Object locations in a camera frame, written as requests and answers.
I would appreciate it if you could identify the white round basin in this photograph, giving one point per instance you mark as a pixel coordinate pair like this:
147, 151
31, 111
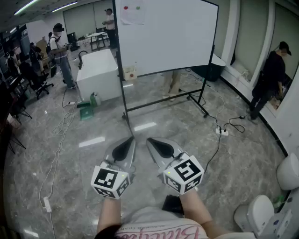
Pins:
289, 172

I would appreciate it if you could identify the white power strip with plugs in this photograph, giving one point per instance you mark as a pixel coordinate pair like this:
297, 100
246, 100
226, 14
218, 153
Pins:
222, 132

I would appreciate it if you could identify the white cabinet block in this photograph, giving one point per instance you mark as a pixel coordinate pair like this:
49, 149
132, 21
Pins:
98, 72

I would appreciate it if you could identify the white paper sheet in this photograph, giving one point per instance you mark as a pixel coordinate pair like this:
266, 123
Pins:
132, 12

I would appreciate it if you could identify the black pouch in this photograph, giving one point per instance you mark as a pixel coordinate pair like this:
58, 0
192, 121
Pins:
172, 203

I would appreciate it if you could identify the black office chair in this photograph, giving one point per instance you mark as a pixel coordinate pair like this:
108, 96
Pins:
35, 80

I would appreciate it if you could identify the beige box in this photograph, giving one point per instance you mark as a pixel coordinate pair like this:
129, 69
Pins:
128, 71

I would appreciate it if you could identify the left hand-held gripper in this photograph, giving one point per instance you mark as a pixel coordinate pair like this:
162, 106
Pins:
109, 179

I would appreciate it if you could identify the grey device with blue stickers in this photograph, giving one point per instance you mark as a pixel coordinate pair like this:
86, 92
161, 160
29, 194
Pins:
278, 221

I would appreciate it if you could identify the person's right forearm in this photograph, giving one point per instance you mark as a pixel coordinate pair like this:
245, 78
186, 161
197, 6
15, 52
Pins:
198, 210

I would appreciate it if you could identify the white table with black legs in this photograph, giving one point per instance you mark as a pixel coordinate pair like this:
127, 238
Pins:
95, 35

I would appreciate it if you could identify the person's white printed shirt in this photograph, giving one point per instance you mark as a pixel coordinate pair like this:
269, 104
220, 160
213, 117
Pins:
151, 224

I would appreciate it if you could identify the clear plastic bottle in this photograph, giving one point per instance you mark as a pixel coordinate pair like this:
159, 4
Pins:
98, 100

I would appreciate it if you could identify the black folding stand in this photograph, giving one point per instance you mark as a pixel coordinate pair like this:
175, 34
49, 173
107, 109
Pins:
14, 140

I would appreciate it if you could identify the white toilet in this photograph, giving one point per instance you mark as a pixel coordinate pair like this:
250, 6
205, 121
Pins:
257, 214

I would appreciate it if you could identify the black cabinet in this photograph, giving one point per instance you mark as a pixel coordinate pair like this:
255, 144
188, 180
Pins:
72, 40

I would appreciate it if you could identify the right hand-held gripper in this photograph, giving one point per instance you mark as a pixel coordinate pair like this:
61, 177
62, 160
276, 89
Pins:
184, 170

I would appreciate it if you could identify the green spray bottle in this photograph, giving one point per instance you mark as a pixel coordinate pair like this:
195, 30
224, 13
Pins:
93, 100

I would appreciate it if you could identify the green hand brush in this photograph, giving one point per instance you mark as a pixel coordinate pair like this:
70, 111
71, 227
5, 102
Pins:
83, 105

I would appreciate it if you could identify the small white power strip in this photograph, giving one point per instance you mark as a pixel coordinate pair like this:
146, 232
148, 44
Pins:
71, 103

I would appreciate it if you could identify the person's left forearm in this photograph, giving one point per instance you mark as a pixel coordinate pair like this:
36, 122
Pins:
109, 212

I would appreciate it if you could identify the black faucet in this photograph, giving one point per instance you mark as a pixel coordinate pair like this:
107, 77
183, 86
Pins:
81, 59

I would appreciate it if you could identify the white power strip with switch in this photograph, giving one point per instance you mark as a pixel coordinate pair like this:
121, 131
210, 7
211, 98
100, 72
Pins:
47, 204

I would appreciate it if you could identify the whiteboard on black stand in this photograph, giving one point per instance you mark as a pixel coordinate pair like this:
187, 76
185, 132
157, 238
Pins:
168, 37

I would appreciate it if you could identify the green round magnet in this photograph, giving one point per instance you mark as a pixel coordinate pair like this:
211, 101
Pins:
138, 7

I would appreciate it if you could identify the green dustpan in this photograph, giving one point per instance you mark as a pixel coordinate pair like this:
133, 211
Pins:
86, 114

